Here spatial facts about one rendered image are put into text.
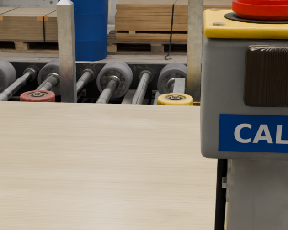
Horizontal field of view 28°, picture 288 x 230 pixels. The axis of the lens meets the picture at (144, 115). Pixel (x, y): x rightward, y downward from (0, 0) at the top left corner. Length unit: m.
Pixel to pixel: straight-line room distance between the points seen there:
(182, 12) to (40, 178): 5.37
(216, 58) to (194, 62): 1.13
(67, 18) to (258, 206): 1.15
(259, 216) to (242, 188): 0.02
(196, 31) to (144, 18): 4.83
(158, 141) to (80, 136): 0.15
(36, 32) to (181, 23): 1.58
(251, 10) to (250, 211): 0.11
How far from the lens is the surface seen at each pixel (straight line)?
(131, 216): 0.78
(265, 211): 0.34
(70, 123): 1.16
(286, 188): 0.33
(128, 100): 1.87
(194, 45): 1.41
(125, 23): 6.25
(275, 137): 0.30
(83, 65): 2.00
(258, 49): 0.28
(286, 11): 0.30
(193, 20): 1.40
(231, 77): 0.29
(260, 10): 0.30
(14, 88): 1.81
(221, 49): 0.28
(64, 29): 1.44
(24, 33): 6.50
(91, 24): 5.88
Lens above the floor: 1.26
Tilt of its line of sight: 18 degrees down
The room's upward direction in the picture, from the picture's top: straight up
